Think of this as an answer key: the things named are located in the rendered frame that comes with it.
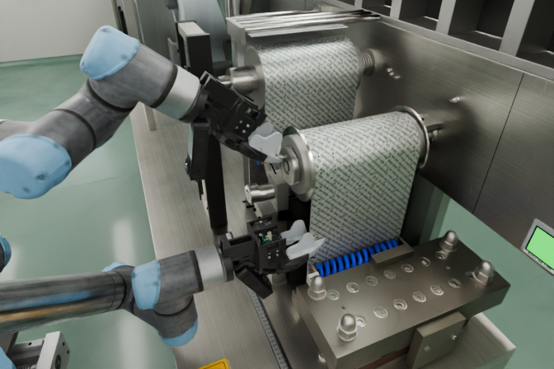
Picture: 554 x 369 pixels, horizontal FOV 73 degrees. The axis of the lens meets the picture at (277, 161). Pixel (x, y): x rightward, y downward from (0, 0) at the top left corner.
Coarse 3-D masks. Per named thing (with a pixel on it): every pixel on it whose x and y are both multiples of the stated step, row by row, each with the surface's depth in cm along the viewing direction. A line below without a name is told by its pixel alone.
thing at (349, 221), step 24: (360, 192) 74; (384, 192) 76; (408, 192) 79; (312, 216) 72; (336, 216) 74; (360, 216) 77; (384, 216) 80; (336, 240) 78; (360, 240) 81; (384, 240) 85
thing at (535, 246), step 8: (536, 232) 63; (544, 232) 62; (536, 240) 63; (544, 240) 62; (552, 240) 61; (528, 248) 65; (536, 248) 64; (544, 248) 62; (552, 248) 61; (544, 256) 63; (552, 256) 61; (552, 264) 62
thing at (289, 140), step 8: (416, 128) 75; (288, 136) 70; (288, 144) 71; (296, 144) 67; (296, 152) 68; (304, 152) 67; (304, 160) 66; (304, 168) 66; (304, 176) 67; (296, 184) 72; (304, 184) 68; (296, 192) 72; (304, 192) 70
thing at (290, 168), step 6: (282, 150) 71; (288, 150) 69; (288, 156) 69; (294, 156) 68; (282, 162) 73; (288, 162) 71; (294, 162) 68; (282, 168) 73; (288, 168) 70; (294, 168) 68; (282, 174) 74; (288, 174) 72; (294, 174) 68; (300, 174) 69; (288, 180) 72; (294, 180) 69
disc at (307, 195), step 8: (288, 128) 72; (296, 128) 68; (296, 136) 69; (304, 144) 66; (312, 160) 65; (312, 168) 65; (312, 176) 66; (312, 184) 66; (312, 192) 67; (304, 200) 71
